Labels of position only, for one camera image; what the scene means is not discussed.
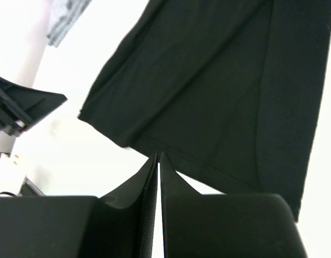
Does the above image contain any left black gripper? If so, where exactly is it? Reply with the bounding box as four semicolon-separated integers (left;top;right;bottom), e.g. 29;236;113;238
0;77;67;137

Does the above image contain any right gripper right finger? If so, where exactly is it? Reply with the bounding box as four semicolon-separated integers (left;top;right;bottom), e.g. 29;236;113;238
160;154;307;258

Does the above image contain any folded grey tank top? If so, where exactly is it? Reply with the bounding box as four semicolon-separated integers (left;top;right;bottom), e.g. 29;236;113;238
47;0;91;48

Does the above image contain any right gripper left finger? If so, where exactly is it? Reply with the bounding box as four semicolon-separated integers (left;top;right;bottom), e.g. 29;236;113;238
0;155;157;257

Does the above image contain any black tank top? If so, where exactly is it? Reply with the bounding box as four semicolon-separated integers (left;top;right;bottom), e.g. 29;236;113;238
79;0;331;218

